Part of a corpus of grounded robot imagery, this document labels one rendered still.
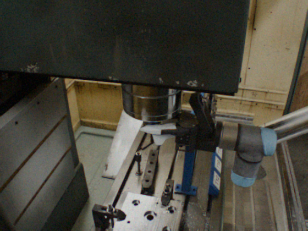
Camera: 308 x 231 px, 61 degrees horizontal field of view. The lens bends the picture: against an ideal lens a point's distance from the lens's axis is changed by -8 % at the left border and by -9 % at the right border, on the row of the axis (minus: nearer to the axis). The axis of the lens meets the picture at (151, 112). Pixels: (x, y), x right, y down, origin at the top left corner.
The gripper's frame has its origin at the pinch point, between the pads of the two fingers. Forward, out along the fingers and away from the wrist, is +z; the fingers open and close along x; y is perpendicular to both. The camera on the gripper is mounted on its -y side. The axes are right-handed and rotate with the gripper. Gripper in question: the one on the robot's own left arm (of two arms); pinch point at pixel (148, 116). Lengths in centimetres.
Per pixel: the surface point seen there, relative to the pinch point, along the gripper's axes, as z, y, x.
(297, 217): -68, 62, 27
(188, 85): -11.0, -17.1, -12.4
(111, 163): 36, 78, 59
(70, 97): 80, 56, 93
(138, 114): 0.6, -5.4, -7.8
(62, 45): 16.6, -22.8, -12.4
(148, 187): 3, 47, 17
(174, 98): -7.3, -9.3, -4.6
